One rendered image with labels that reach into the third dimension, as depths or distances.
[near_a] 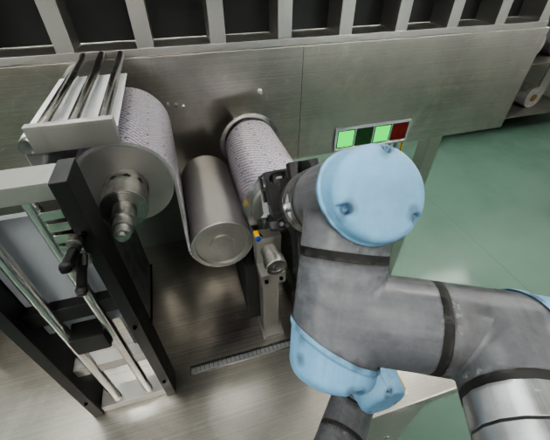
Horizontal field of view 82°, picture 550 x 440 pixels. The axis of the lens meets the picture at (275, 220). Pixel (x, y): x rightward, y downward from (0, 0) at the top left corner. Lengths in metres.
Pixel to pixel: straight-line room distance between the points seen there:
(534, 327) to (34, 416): 0.85
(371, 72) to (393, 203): 0.74
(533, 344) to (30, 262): 0.52
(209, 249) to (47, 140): 0.32
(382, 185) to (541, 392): 0.15
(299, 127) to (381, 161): 0.69
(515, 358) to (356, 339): 0.10
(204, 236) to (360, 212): 0.43
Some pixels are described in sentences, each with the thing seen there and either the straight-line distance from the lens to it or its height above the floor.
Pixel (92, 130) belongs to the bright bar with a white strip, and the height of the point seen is 1.44.
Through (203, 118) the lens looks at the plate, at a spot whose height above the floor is 1.29.
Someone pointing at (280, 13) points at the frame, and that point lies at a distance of 0.83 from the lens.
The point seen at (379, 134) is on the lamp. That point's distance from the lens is 1.04.
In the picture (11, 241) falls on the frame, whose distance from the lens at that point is 0.49.
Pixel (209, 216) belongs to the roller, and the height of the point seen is 1.23.
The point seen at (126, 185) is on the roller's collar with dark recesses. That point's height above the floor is 1.37.
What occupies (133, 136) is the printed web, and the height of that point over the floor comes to 1.41.
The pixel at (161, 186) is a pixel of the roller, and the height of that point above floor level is 1.33.
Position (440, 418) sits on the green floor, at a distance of 1.85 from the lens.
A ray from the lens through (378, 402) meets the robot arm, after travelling 0.54.
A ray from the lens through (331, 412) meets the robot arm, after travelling 0.62.
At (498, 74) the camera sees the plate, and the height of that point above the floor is 1.32.
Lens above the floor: 1.62
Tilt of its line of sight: 41 degrees down
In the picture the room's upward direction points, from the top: straight up
